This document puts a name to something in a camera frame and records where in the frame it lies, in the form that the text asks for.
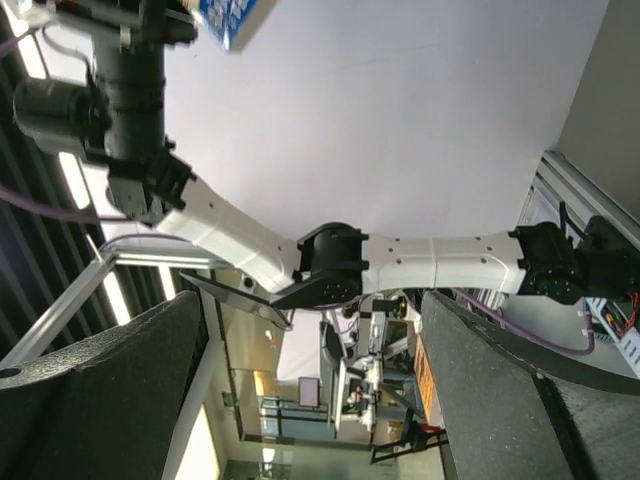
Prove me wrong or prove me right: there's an aluminium mounting rail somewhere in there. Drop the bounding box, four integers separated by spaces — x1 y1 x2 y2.
518 151 639 249

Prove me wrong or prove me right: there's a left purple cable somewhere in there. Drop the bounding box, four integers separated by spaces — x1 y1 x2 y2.
0 34 596 357

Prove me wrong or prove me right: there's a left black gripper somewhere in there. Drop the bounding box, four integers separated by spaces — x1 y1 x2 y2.
12 0 199 176

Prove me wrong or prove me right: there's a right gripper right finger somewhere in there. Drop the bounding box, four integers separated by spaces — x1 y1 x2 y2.
421 292 639 479

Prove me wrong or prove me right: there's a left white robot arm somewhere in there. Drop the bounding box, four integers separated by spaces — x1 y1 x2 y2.
8 1 639 310

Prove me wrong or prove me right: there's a dark blue 91-storey book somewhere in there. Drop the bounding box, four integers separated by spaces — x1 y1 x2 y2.
184 0 278 53

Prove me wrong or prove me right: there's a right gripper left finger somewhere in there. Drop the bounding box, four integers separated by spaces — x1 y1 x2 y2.
1 291 201 479

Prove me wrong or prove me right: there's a perforated cable tray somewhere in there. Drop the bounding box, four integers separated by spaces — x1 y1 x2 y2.
585 298 639 378

